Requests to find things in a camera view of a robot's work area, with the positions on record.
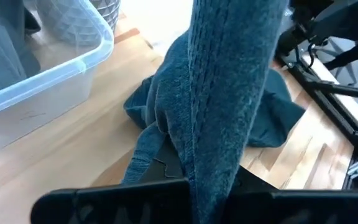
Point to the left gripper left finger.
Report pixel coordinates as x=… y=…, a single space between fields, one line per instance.
x=120 y=202

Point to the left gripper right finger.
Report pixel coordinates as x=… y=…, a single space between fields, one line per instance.
x=291 y=207

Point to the dark teal knit beanie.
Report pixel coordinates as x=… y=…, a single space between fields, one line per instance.
x=275 y=118
x=222 y=93

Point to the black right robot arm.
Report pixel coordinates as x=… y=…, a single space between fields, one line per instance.
x=337 y=18

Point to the clear plastic storage bin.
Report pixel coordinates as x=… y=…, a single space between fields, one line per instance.
x=42 y=84

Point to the grey geometric plant pot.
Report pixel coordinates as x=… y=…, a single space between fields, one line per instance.
x=109 y=12

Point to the black aluminium rig frame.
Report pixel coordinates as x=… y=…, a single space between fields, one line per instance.
x=353 y=91

